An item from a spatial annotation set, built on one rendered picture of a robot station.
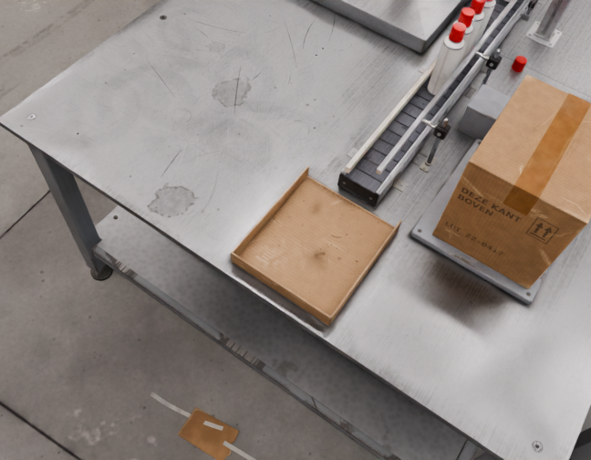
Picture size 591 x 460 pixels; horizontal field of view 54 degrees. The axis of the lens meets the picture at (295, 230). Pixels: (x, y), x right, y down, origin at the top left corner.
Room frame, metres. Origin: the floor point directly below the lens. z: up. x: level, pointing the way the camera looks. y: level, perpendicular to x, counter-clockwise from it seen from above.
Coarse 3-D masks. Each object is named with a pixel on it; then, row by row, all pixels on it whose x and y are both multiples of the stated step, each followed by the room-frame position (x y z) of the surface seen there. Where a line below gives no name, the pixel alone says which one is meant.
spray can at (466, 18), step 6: (462, 12) 1.24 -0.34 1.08; (468, 12) 1.24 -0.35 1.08; (474, 12) 1.24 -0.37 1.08; (462, 18) 1.23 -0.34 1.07; (468, 18) 1.22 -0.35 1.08; (468, 24) 1.23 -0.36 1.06; (468, 30) 1.22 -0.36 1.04; (468, 36) 1.22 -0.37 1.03; (462, 54) 1.23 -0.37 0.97; (456, 66) 1.22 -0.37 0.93
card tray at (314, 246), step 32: (288, 192) 0.81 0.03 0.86; (320, 192) 0.84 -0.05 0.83; (256, 224) 0.70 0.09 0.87; (288, 224) 0.73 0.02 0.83; (320, 224) 0.74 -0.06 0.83; (352, 224) 0.76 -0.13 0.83; (384, 224) 0.77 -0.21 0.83; (256, 256) 0.64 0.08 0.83; (288, 256) 0.65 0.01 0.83; (320, 256) 0.66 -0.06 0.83; (352, 256) 0.67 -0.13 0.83; (288, 288) 0.55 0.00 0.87; (320, 288) 0.58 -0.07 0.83; (352, 288) 0.57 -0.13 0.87
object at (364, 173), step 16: (496, 0) 1.60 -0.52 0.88; (496, 16) 1.52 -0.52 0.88; (496, 32) 1.45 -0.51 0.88; (480, 48) 1.37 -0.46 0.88; (416, 96) 1.15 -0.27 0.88; (432, 96) 1.16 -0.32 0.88; (448, 96) 1.16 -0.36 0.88; (400, 112) 1.08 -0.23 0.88; (416, 112) 1.09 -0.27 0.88; (432, 112) 1.10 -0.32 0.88; (400, 128) 1.03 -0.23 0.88; (384, 144) 0.97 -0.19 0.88; (368, 160) 0.91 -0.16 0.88; (352, 176) 0.86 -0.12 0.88; (368, 176) 0.86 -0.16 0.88; (384, 176) 0.87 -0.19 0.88
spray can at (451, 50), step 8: (456, 24) 1.19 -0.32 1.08; (456, 32) 1.17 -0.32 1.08; (464, 32) 1.17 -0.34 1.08; (448, 40) 1.17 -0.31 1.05; (456, 40) 1.16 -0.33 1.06; (448, 48) 1.16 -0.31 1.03; (456, 48) 1.16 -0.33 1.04; (440, 56) 1.17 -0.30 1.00; (448, 56) 1.16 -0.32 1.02; (456, 56) 1.16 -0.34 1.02; (440, 64) 1.16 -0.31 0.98; (448, 64) 1.16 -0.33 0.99; (456, 64) 1.17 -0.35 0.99; (432, 72) 1.18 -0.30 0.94; (440, 72) 1.16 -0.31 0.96; (448, 72) 1.16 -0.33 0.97; (432, 80) 1.17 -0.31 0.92; (440, 80) 1.16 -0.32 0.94; (432, 88) 1.16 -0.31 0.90; (440, 88) 1.16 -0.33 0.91
